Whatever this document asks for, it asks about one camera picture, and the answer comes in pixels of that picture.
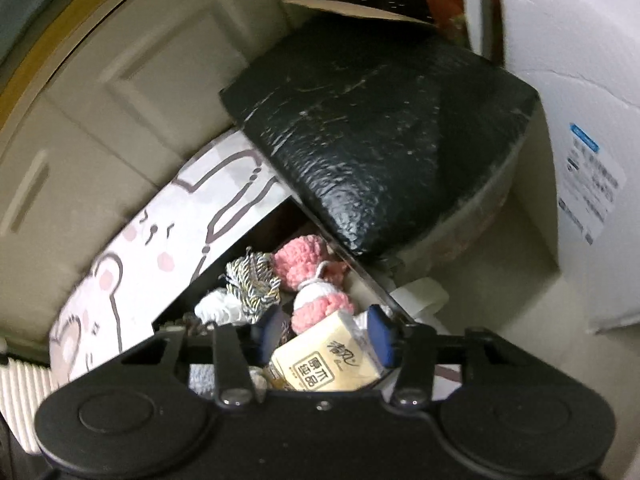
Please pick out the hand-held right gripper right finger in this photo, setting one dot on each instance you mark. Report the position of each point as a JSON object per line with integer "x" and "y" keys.
{"x": 382, "y": 337}

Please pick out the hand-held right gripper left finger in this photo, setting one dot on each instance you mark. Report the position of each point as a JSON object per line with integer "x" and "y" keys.
{"x": 270, "y": 332}

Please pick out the white yarn ball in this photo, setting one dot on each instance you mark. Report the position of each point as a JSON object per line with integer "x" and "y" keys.
{"x": 215, "y": 307}

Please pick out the yellow tissue pack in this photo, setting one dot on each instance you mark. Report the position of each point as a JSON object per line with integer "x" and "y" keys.
{"x": 325, "y": 360}

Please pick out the dark multicolour yarn bundle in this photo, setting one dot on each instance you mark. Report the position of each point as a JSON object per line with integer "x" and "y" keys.
{"x": 192, "y": 321}

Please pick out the pink white crochet doll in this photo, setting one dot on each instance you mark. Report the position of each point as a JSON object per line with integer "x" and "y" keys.
{"x": 300, "y": 260}

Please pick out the grey crochet doll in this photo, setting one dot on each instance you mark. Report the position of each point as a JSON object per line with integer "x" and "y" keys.
{"x": 200, "y": 377}

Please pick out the black box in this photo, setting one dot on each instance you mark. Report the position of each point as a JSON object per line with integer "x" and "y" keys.
{"x": 235, "y": 245}

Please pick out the white crumpled paper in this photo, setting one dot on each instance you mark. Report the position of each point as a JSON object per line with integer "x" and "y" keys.
{"x": 420, "y": 295}

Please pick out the bear printed blanket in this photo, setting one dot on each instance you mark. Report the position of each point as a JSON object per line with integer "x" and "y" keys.
{"x": 150, "y": 260}

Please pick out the black wrapped cushion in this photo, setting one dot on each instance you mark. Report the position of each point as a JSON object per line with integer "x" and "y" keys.
{"x": 380, "y": 150}

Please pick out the white ribbed radiator panel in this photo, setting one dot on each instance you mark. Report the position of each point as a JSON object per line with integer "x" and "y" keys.
{"x": 25, "y": 395}

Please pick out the white blue label sticker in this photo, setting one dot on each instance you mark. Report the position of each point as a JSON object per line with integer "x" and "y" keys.
{"x": 592, "y": 185}

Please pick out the cream kitchen cabinet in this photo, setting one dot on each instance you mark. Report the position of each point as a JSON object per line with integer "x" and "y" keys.
{"x": 125, "y": 85}

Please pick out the white appliance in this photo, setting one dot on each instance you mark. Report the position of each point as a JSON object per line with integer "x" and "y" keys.
{"x": 550, "y": 60}

